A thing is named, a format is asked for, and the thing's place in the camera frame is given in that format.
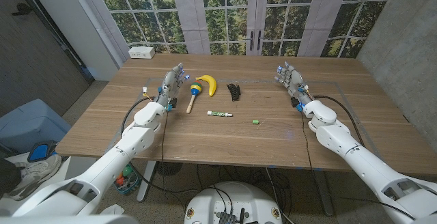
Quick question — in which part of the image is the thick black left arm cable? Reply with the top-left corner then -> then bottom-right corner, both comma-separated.
120,96 -> 158,139

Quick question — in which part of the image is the blue black padded object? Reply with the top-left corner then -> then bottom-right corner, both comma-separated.
27,140 -> 59,163

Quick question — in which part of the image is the white robot chest shell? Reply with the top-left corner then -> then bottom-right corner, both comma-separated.
0,214 -> 139,224

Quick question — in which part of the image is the teal toy basket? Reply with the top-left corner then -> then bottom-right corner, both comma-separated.
113,164 -> 142,195

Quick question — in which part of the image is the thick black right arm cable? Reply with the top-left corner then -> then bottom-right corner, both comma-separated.
313,94 -> 366,148

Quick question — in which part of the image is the blue-grey storage bin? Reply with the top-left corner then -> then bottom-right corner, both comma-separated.
0,98 -> 72,155

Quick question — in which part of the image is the colourful wooden maraca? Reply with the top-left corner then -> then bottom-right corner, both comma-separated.
186,80 -> 203,115

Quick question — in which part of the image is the white power box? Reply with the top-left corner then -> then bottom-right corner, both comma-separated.
128,46 -> 156,59

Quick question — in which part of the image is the grey table leg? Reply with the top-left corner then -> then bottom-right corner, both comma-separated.
313,169 -> 335,217

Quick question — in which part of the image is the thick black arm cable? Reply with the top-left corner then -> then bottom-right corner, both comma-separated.
313,94 -> 366,148
120,96 -> 158,139

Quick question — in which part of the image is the black door handle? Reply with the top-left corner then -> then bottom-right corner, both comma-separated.
12,2 -> 33,16

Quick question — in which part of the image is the grey white sneaker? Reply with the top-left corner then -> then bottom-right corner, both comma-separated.
6,154 -> 62,201

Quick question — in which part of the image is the white table leg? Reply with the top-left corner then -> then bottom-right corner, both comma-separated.
137,160 -> 157,203

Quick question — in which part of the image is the black round floor fan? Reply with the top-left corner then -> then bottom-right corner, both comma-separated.
156,161 -> 184,177

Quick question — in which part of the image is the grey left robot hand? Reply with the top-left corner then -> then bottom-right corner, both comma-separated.
156,63 -> 191,109

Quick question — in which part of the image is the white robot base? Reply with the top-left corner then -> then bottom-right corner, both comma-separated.
184,182 -> 283,224

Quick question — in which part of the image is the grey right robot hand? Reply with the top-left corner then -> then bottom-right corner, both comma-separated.
274,61 -> 313,111

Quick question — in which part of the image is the printed window forest backdrop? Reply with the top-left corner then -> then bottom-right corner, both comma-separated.
73,0 -> 400,59

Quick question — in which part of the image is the yellow toy banana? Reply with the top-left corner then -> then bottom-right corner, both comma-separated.
195,74 -> 218,98

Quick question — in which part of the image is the black hair claw clip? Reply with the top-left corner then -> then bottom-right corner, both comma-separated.
226,83 -> 242,102

